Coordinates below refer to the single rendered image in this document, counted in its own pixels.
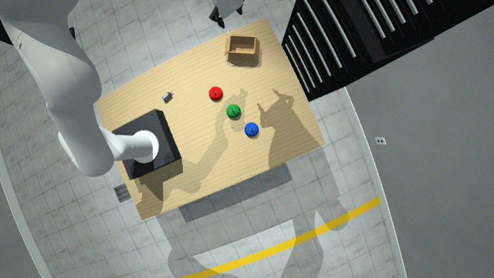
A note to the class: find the blue bell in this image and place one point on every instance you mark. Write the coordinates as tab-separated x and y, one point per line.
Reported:
251	129

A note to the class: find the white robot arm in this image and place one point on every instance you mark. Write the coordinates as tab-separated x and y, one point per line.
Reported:
69	83

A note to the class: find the red bell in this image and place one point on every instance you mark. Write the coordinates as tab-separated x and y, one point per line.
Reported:
215	93

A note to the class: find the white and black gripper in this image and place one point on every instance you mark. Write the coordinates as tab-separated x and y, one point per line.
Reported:
225	8

